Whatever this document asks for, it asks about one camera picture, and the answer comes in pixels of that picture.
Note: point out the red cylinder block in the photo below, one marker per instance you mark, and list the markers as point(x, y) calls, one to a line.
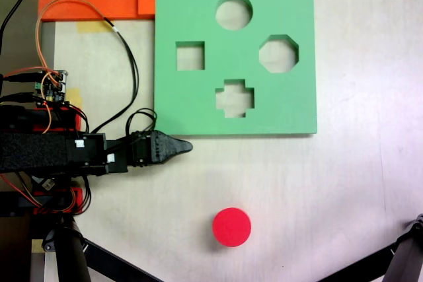
point(231, 227)

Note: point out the green shape-hole board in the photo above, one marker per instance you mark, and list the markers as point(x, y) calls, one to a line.
point(185, 103)

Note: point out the yellow tape piece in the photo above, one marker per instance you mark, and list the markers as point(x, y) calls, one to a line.
point(75, 97)
point(92, 26)

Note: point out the small circuit board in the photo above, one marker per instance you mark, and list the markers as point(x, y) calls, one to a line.
point(53, 88)

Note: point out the thin black tripod brace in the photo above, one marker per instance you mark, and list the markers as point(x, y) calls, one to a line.
point(115, 265)
point(360, 265)

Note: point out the black notched tripod leg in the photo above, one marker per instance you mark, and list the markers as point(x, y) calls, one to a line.
point(408, 252)

